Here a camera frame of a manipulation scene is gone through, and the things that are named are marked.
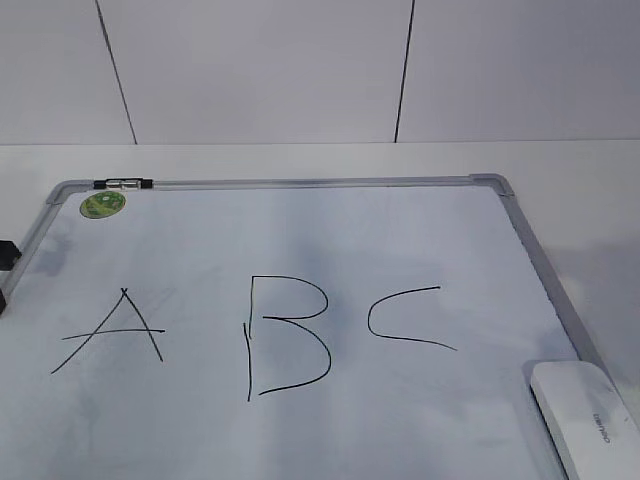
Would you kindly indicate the round green sticker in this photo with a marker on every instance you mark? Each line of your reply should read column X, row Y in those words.
column 102, row 205

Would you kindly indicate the white rectangular whiteboard eraser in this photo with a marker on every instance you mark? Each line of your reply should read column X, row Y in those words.
column 591, row 428

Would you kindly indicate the black silver hanging clip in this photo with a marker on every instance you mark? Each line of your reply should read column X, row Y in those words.
column 123, row 184

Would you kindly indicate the white board with aluminium frame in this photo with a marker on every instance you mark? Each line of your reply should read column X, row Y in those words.
column 328, row 329

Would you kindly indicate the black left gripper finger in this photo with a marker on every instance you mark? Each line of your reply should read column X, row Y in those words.
column 9, row 254
column 3, row 302

